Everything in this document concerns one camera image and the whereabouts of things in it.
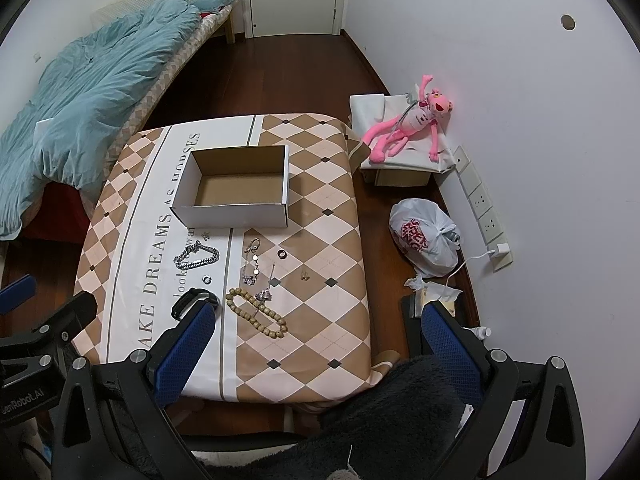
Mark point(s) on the white charger with cable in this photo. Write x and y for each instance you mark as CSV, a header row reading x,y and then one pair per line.
x,y
499,251

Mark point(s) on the white small bottle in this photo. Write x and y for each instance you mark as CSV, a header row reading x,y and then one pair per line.
x,y
480,332

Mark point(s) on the black box on floor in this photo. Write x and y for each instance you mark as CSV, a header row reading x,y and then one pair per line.
x,y
411,308

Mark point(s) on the crumpled white tissue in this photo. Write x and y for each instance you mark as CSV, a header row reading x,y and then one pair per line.
x,y
428,291

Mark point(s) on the black fuzzy garment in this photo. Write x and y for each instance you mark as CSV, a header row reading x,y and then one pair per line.
x,y
399,429

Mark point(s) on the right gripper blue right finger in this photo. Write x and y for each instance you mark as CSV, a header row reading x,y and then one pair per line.
x,y
484,379

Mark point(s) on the silver charm brooch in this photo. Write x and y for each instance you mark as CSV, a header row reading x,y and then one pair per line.
x,y
265,294

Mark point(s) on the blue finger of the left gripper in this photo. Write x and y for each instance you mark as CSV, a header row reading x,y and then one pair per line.
x,y
71,318
15,294

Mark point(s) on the white cardboard box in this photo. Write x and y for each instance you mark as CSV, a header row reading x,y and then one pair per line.
x,y
231,188

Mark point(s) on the pink panther plush toy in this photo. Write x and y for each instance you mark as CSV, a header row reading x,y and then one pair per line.
x,y
426,114

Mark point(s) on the white plastic bag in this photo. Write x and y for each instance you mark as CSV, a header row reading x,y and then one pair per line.
x,y
428,238

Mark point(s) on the white wall socket strip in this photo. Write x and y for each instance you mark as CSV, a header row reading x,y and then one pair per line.
x,y
482,207

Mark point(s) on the white cloth covered box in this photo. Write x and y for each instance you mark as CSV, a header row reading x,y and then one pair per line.
x,y
410,167

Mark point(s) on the checkered tablecloth with text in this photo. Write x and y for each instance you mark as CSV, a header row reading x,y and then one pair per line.
x,y
312,342

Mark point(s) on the blue duvet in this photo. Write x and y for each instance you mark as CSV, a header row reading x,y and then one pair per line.
x,y
82,101

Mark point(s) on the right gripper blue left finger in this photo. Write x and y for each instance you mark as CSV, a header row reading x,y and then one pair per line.
x,y
137,391

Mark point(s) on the bed with patterned mattress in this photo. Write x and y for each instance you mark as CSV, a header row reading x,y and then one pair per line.
x,y
213,14

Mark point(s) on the black smart band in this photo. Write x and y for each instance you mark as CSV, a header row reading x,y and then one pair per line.
x,y
189,298

